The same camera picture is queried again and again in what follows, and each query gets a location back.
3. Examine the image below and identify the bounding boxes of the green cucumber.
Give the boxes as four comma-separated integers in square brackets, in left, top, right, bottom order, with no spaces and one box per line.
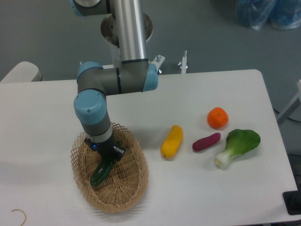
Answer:
[90,141,121,187]

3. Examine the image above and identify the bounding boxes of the tan rubber band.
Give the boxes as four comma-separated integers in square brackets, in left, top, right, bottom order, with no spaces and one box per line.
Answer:
[11,209,27,225]

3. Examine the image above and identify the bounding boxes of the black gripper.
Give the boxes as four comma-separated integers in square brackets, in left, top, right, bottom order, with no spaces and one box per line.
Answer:
[84,133,126,161]

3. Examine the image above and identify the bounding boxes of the blue plastic bag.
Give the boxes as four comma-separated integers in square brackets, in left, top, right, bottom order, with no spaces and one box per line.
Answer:
[235,0,301,30]

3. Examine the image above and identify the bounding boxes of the white metal frame bracket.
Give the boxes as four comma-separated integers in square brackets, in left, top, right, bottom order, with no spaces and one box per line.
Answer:
[150,50,189,75]

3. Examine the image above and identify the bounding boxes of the purple sweet potato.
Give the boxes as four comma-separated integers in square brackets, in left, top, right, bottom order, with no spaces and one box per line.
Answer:
[192,132,221,152]

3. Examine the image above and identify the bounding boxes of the orange tangerine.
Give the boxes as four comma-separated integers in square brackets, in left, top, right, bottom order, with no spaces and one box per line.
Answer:
[207,107,229,129]

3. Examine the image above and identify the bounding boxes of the black device at edge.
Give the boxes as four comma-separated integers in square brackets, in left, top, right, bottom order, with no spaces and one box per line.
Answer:
[283,191,301,215]

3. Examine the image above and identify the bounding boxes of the green bok choy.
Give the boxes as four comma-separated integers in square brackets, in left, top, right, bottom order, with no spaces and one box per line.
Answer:
[214,129,261,169]

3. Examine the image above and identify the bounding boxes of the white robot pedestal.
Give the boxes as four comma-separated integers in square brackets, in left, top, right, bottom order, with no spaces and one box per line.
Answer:
[101,13,153,67]

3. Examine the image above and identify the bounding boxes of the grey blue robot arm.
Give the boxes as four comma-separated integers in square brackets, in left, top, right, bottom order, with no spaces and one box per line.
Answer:
[71,0,158,161]

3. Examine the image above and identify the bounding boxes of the woven wicker basket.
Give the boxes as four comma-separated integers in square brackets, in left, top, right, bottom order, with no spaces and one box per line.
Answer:
[71,123,149,213]

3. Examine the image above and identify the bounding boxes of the white chair armrest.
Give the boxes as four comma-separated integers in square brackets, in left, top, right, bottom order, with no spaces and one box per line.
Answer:
[0,61,44,84]

